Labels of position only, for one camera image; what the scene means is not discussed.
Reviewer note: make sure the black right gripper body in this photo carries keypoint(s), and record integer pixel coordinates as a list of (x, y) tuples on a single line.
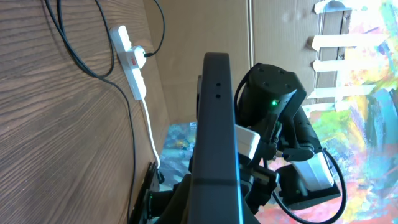
[(264, 177)]

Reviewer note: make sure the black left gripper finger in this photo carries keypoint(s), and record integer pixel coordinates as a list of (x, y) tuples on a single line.
[(176, 211)]

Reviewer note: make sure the blue Samsung Galaxy smartphone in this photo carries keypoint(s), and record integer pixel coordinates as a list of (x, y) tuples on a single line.
[(215, 194)]

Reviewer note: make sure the white charger adapter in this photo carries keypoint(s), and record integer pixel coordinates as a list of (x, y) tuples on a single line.
[(136, 57)]

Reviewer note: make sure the cardboard backdrop panel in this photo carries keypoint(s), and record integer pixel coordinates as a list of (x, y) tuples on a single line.
[(276, 32)]

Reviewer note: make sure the white power strip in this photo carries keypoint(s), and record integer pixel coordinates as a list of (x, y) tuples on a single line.
[(122, 43)]

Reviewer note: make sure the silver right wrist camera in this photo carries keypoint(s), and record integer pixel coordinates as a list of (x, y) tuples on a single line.
[(247, 141)]

